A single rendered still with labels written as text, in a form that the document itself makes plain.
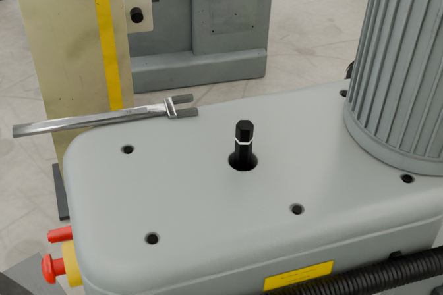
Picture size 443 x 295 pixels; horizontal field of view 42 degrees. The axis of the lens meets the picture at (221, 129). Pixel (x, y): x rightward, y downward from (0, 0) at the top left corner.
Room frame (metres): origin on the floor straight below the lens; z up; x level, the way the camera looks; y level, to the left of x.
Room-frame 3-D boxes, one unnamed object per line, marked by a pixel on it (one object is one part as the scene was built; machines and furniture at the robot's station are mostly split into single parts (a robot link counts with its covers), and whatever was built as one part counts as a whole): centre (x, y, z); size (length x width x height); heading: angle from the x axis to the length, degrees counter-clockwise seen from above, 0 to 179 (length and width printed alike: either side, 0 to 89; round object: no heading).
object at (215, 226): (0.51, -0.04, 1.81); 0.47 x 0.26 x 0.16; 108
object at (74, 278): (0.44, 0.19, 1.76); 0.06 x 0.02 x 0.06; 18
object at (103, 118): (0.58, 0.15, 1.89); 0.24 x 0.04 x 0.01; 106
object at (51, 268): (0.43, 0.21, 1.76); 0.04 x 0.03 x 0.04; 18
